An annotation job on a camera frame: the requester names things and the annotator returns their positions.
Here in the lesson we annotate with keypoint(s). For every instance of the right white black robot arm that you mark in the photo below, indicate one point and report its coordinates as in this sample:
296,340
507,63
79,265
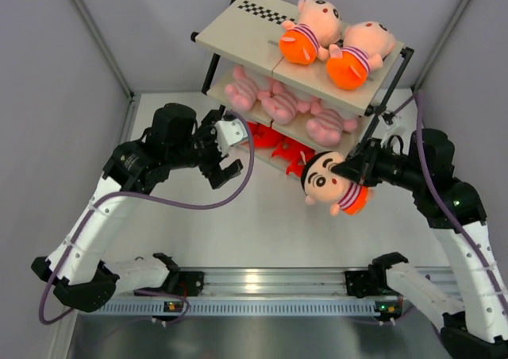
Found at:
473,325

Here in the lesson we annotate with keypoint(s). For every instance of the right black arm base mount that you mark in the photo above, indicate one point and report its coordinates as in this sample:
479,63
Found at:
362,283

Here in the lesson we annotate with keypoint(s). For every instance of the red whale plush rightmost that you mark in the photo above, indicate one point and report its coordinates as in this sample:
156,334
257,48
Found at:
297,164

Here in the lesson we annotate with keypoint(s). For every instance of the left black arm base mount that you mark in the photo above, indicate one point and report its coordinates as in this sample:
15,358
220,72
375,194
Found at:
186,283

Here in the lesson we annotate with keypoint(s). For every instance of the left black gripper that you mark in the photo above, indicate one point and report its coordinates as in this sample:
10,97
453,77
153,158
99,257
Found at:
212,171

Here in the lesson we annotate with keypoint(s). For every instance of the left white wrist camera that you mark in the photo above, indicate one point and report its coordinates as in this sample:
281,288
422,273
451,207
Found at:
229,134

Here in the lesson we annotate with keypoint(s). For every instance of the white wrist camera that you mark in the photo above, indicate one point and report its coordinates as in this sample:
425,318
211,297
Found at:
229,134
393,127

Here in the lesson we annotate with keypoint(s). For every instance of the grey slotted cable duct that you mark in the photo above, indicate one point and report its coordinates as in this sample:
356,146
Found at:
289,307

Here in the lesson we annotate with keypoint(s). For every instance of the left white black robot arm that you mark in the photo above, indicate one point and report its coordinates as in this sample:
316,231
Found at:
75,272

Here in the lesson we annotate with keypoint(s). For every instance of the boy doll face up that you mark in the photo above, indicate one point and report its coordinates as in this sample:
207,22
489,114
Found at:
365,46

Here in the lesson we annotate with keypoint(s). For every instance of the pink striped frog plush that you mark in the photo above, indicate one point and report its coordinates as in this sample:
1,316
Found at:
247,87
286,102
327,124

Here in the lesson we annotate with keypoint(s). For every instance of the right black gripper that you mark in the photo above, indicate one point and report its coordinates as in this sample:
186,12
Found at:
360,167

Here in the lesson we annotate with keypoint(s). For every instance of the boy doll black hair back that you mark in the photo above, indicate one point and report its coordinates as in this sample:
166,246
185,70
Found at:
307,39

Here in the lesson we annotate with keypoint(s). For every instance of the beige three-tier shelf black frame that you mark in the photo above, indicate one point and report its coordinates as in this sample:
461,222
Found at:
247,33

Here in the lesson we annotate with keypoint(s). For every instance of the aluminium rail base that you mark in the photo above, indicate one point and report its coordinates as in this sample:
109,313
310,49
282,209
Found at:
280,283

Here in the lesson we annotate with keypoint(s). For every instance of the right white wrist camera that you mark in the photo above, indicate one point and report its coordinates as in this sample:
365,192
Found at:
393,127

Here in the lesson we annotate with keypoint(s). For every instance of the red whale plush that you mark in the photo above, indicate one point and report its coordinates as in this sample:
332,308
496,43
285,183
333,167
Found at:
297,164
288,149
264,137

